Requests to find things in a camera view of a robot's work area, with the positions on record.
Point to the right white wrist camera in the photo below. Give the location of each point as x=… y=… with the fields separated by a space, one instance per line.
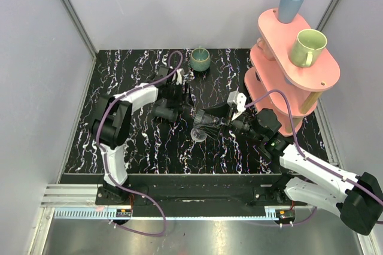
x=237 y=101

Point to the pink three-tier shelf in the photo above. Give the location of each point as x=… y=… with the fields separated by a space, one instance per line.
x=291 y=92

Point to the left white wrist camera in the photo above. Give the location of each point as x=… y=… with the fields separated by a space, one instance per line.
x=178 y=77

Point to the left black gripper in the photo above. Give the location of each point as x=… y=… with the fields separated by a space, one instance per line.
x=182 y=93

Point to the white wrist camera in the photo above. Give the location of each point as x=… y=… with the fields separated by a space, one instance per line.
x=178 y=77
x=237 y=101

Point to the aluminium rail frame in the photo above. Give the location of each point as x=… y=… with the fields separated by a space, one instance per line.
x=78 y=201

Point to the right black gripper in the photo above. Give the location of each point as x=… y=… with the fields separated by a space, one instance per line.
x=223 y=111

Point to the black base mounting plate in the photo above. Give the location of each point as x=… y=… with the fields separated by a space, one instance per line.
x=252 y=189

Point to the green ceramic mug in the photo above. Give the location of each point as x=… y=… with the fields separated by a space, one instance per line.
x=307 y=48

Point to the dark grey pipe tee fitting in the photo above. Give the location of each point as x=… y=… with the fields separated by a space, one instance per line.
x=166 y=109

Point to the teal ceramic bowl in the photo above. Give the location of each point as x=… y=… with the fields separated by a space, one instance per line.
x=200 y=59

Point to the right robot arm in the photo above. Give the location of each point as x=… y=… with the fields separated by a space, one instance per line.
x=355 y=199

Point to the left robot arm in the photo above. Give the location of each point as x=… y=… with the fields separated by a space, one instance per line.
x=111 y=122

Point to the blue plastic cup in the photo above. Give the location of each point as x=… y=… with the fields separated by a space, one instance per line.
x=288 y=9

